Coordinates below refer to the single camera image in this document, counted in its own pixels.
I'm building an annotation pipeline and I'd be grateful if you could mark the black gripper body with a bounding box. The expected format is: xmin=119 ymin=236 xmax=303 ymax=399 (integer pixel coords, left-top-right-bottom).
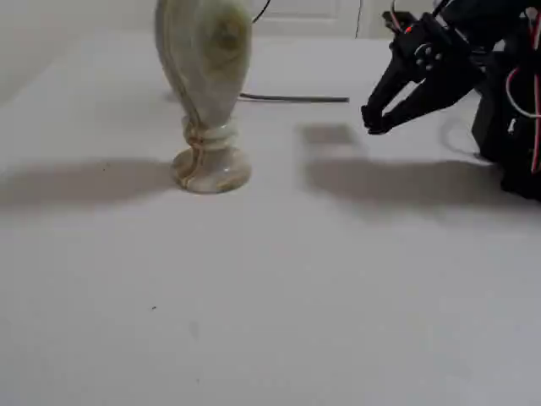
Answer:
xmin=382 ymin=10 xmax=484 ymax=109

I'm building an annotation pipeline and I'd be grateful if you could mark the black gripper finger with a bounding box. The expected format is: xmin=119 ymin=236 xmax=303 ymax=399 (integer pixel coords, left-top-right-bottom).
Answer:
xmin=361 ymin=50 xmax=420 ymax=130
xmin=367 ymin=80 xmax=450 ymax=136

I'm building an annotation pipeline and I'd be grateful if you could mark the green onyx stone vase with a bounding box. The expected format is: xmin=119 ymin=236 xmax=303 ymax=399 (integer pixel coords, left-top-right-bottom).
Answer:
xmin=154 ymin=0 xmax=254 ymax=195

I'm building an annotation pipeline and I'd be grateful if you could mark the red white servo cable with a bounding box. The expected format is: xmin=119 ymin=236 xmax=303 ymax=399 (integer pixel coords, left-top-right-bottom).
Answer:
xmin=505 ymin=63 xmax=541 ymax=173

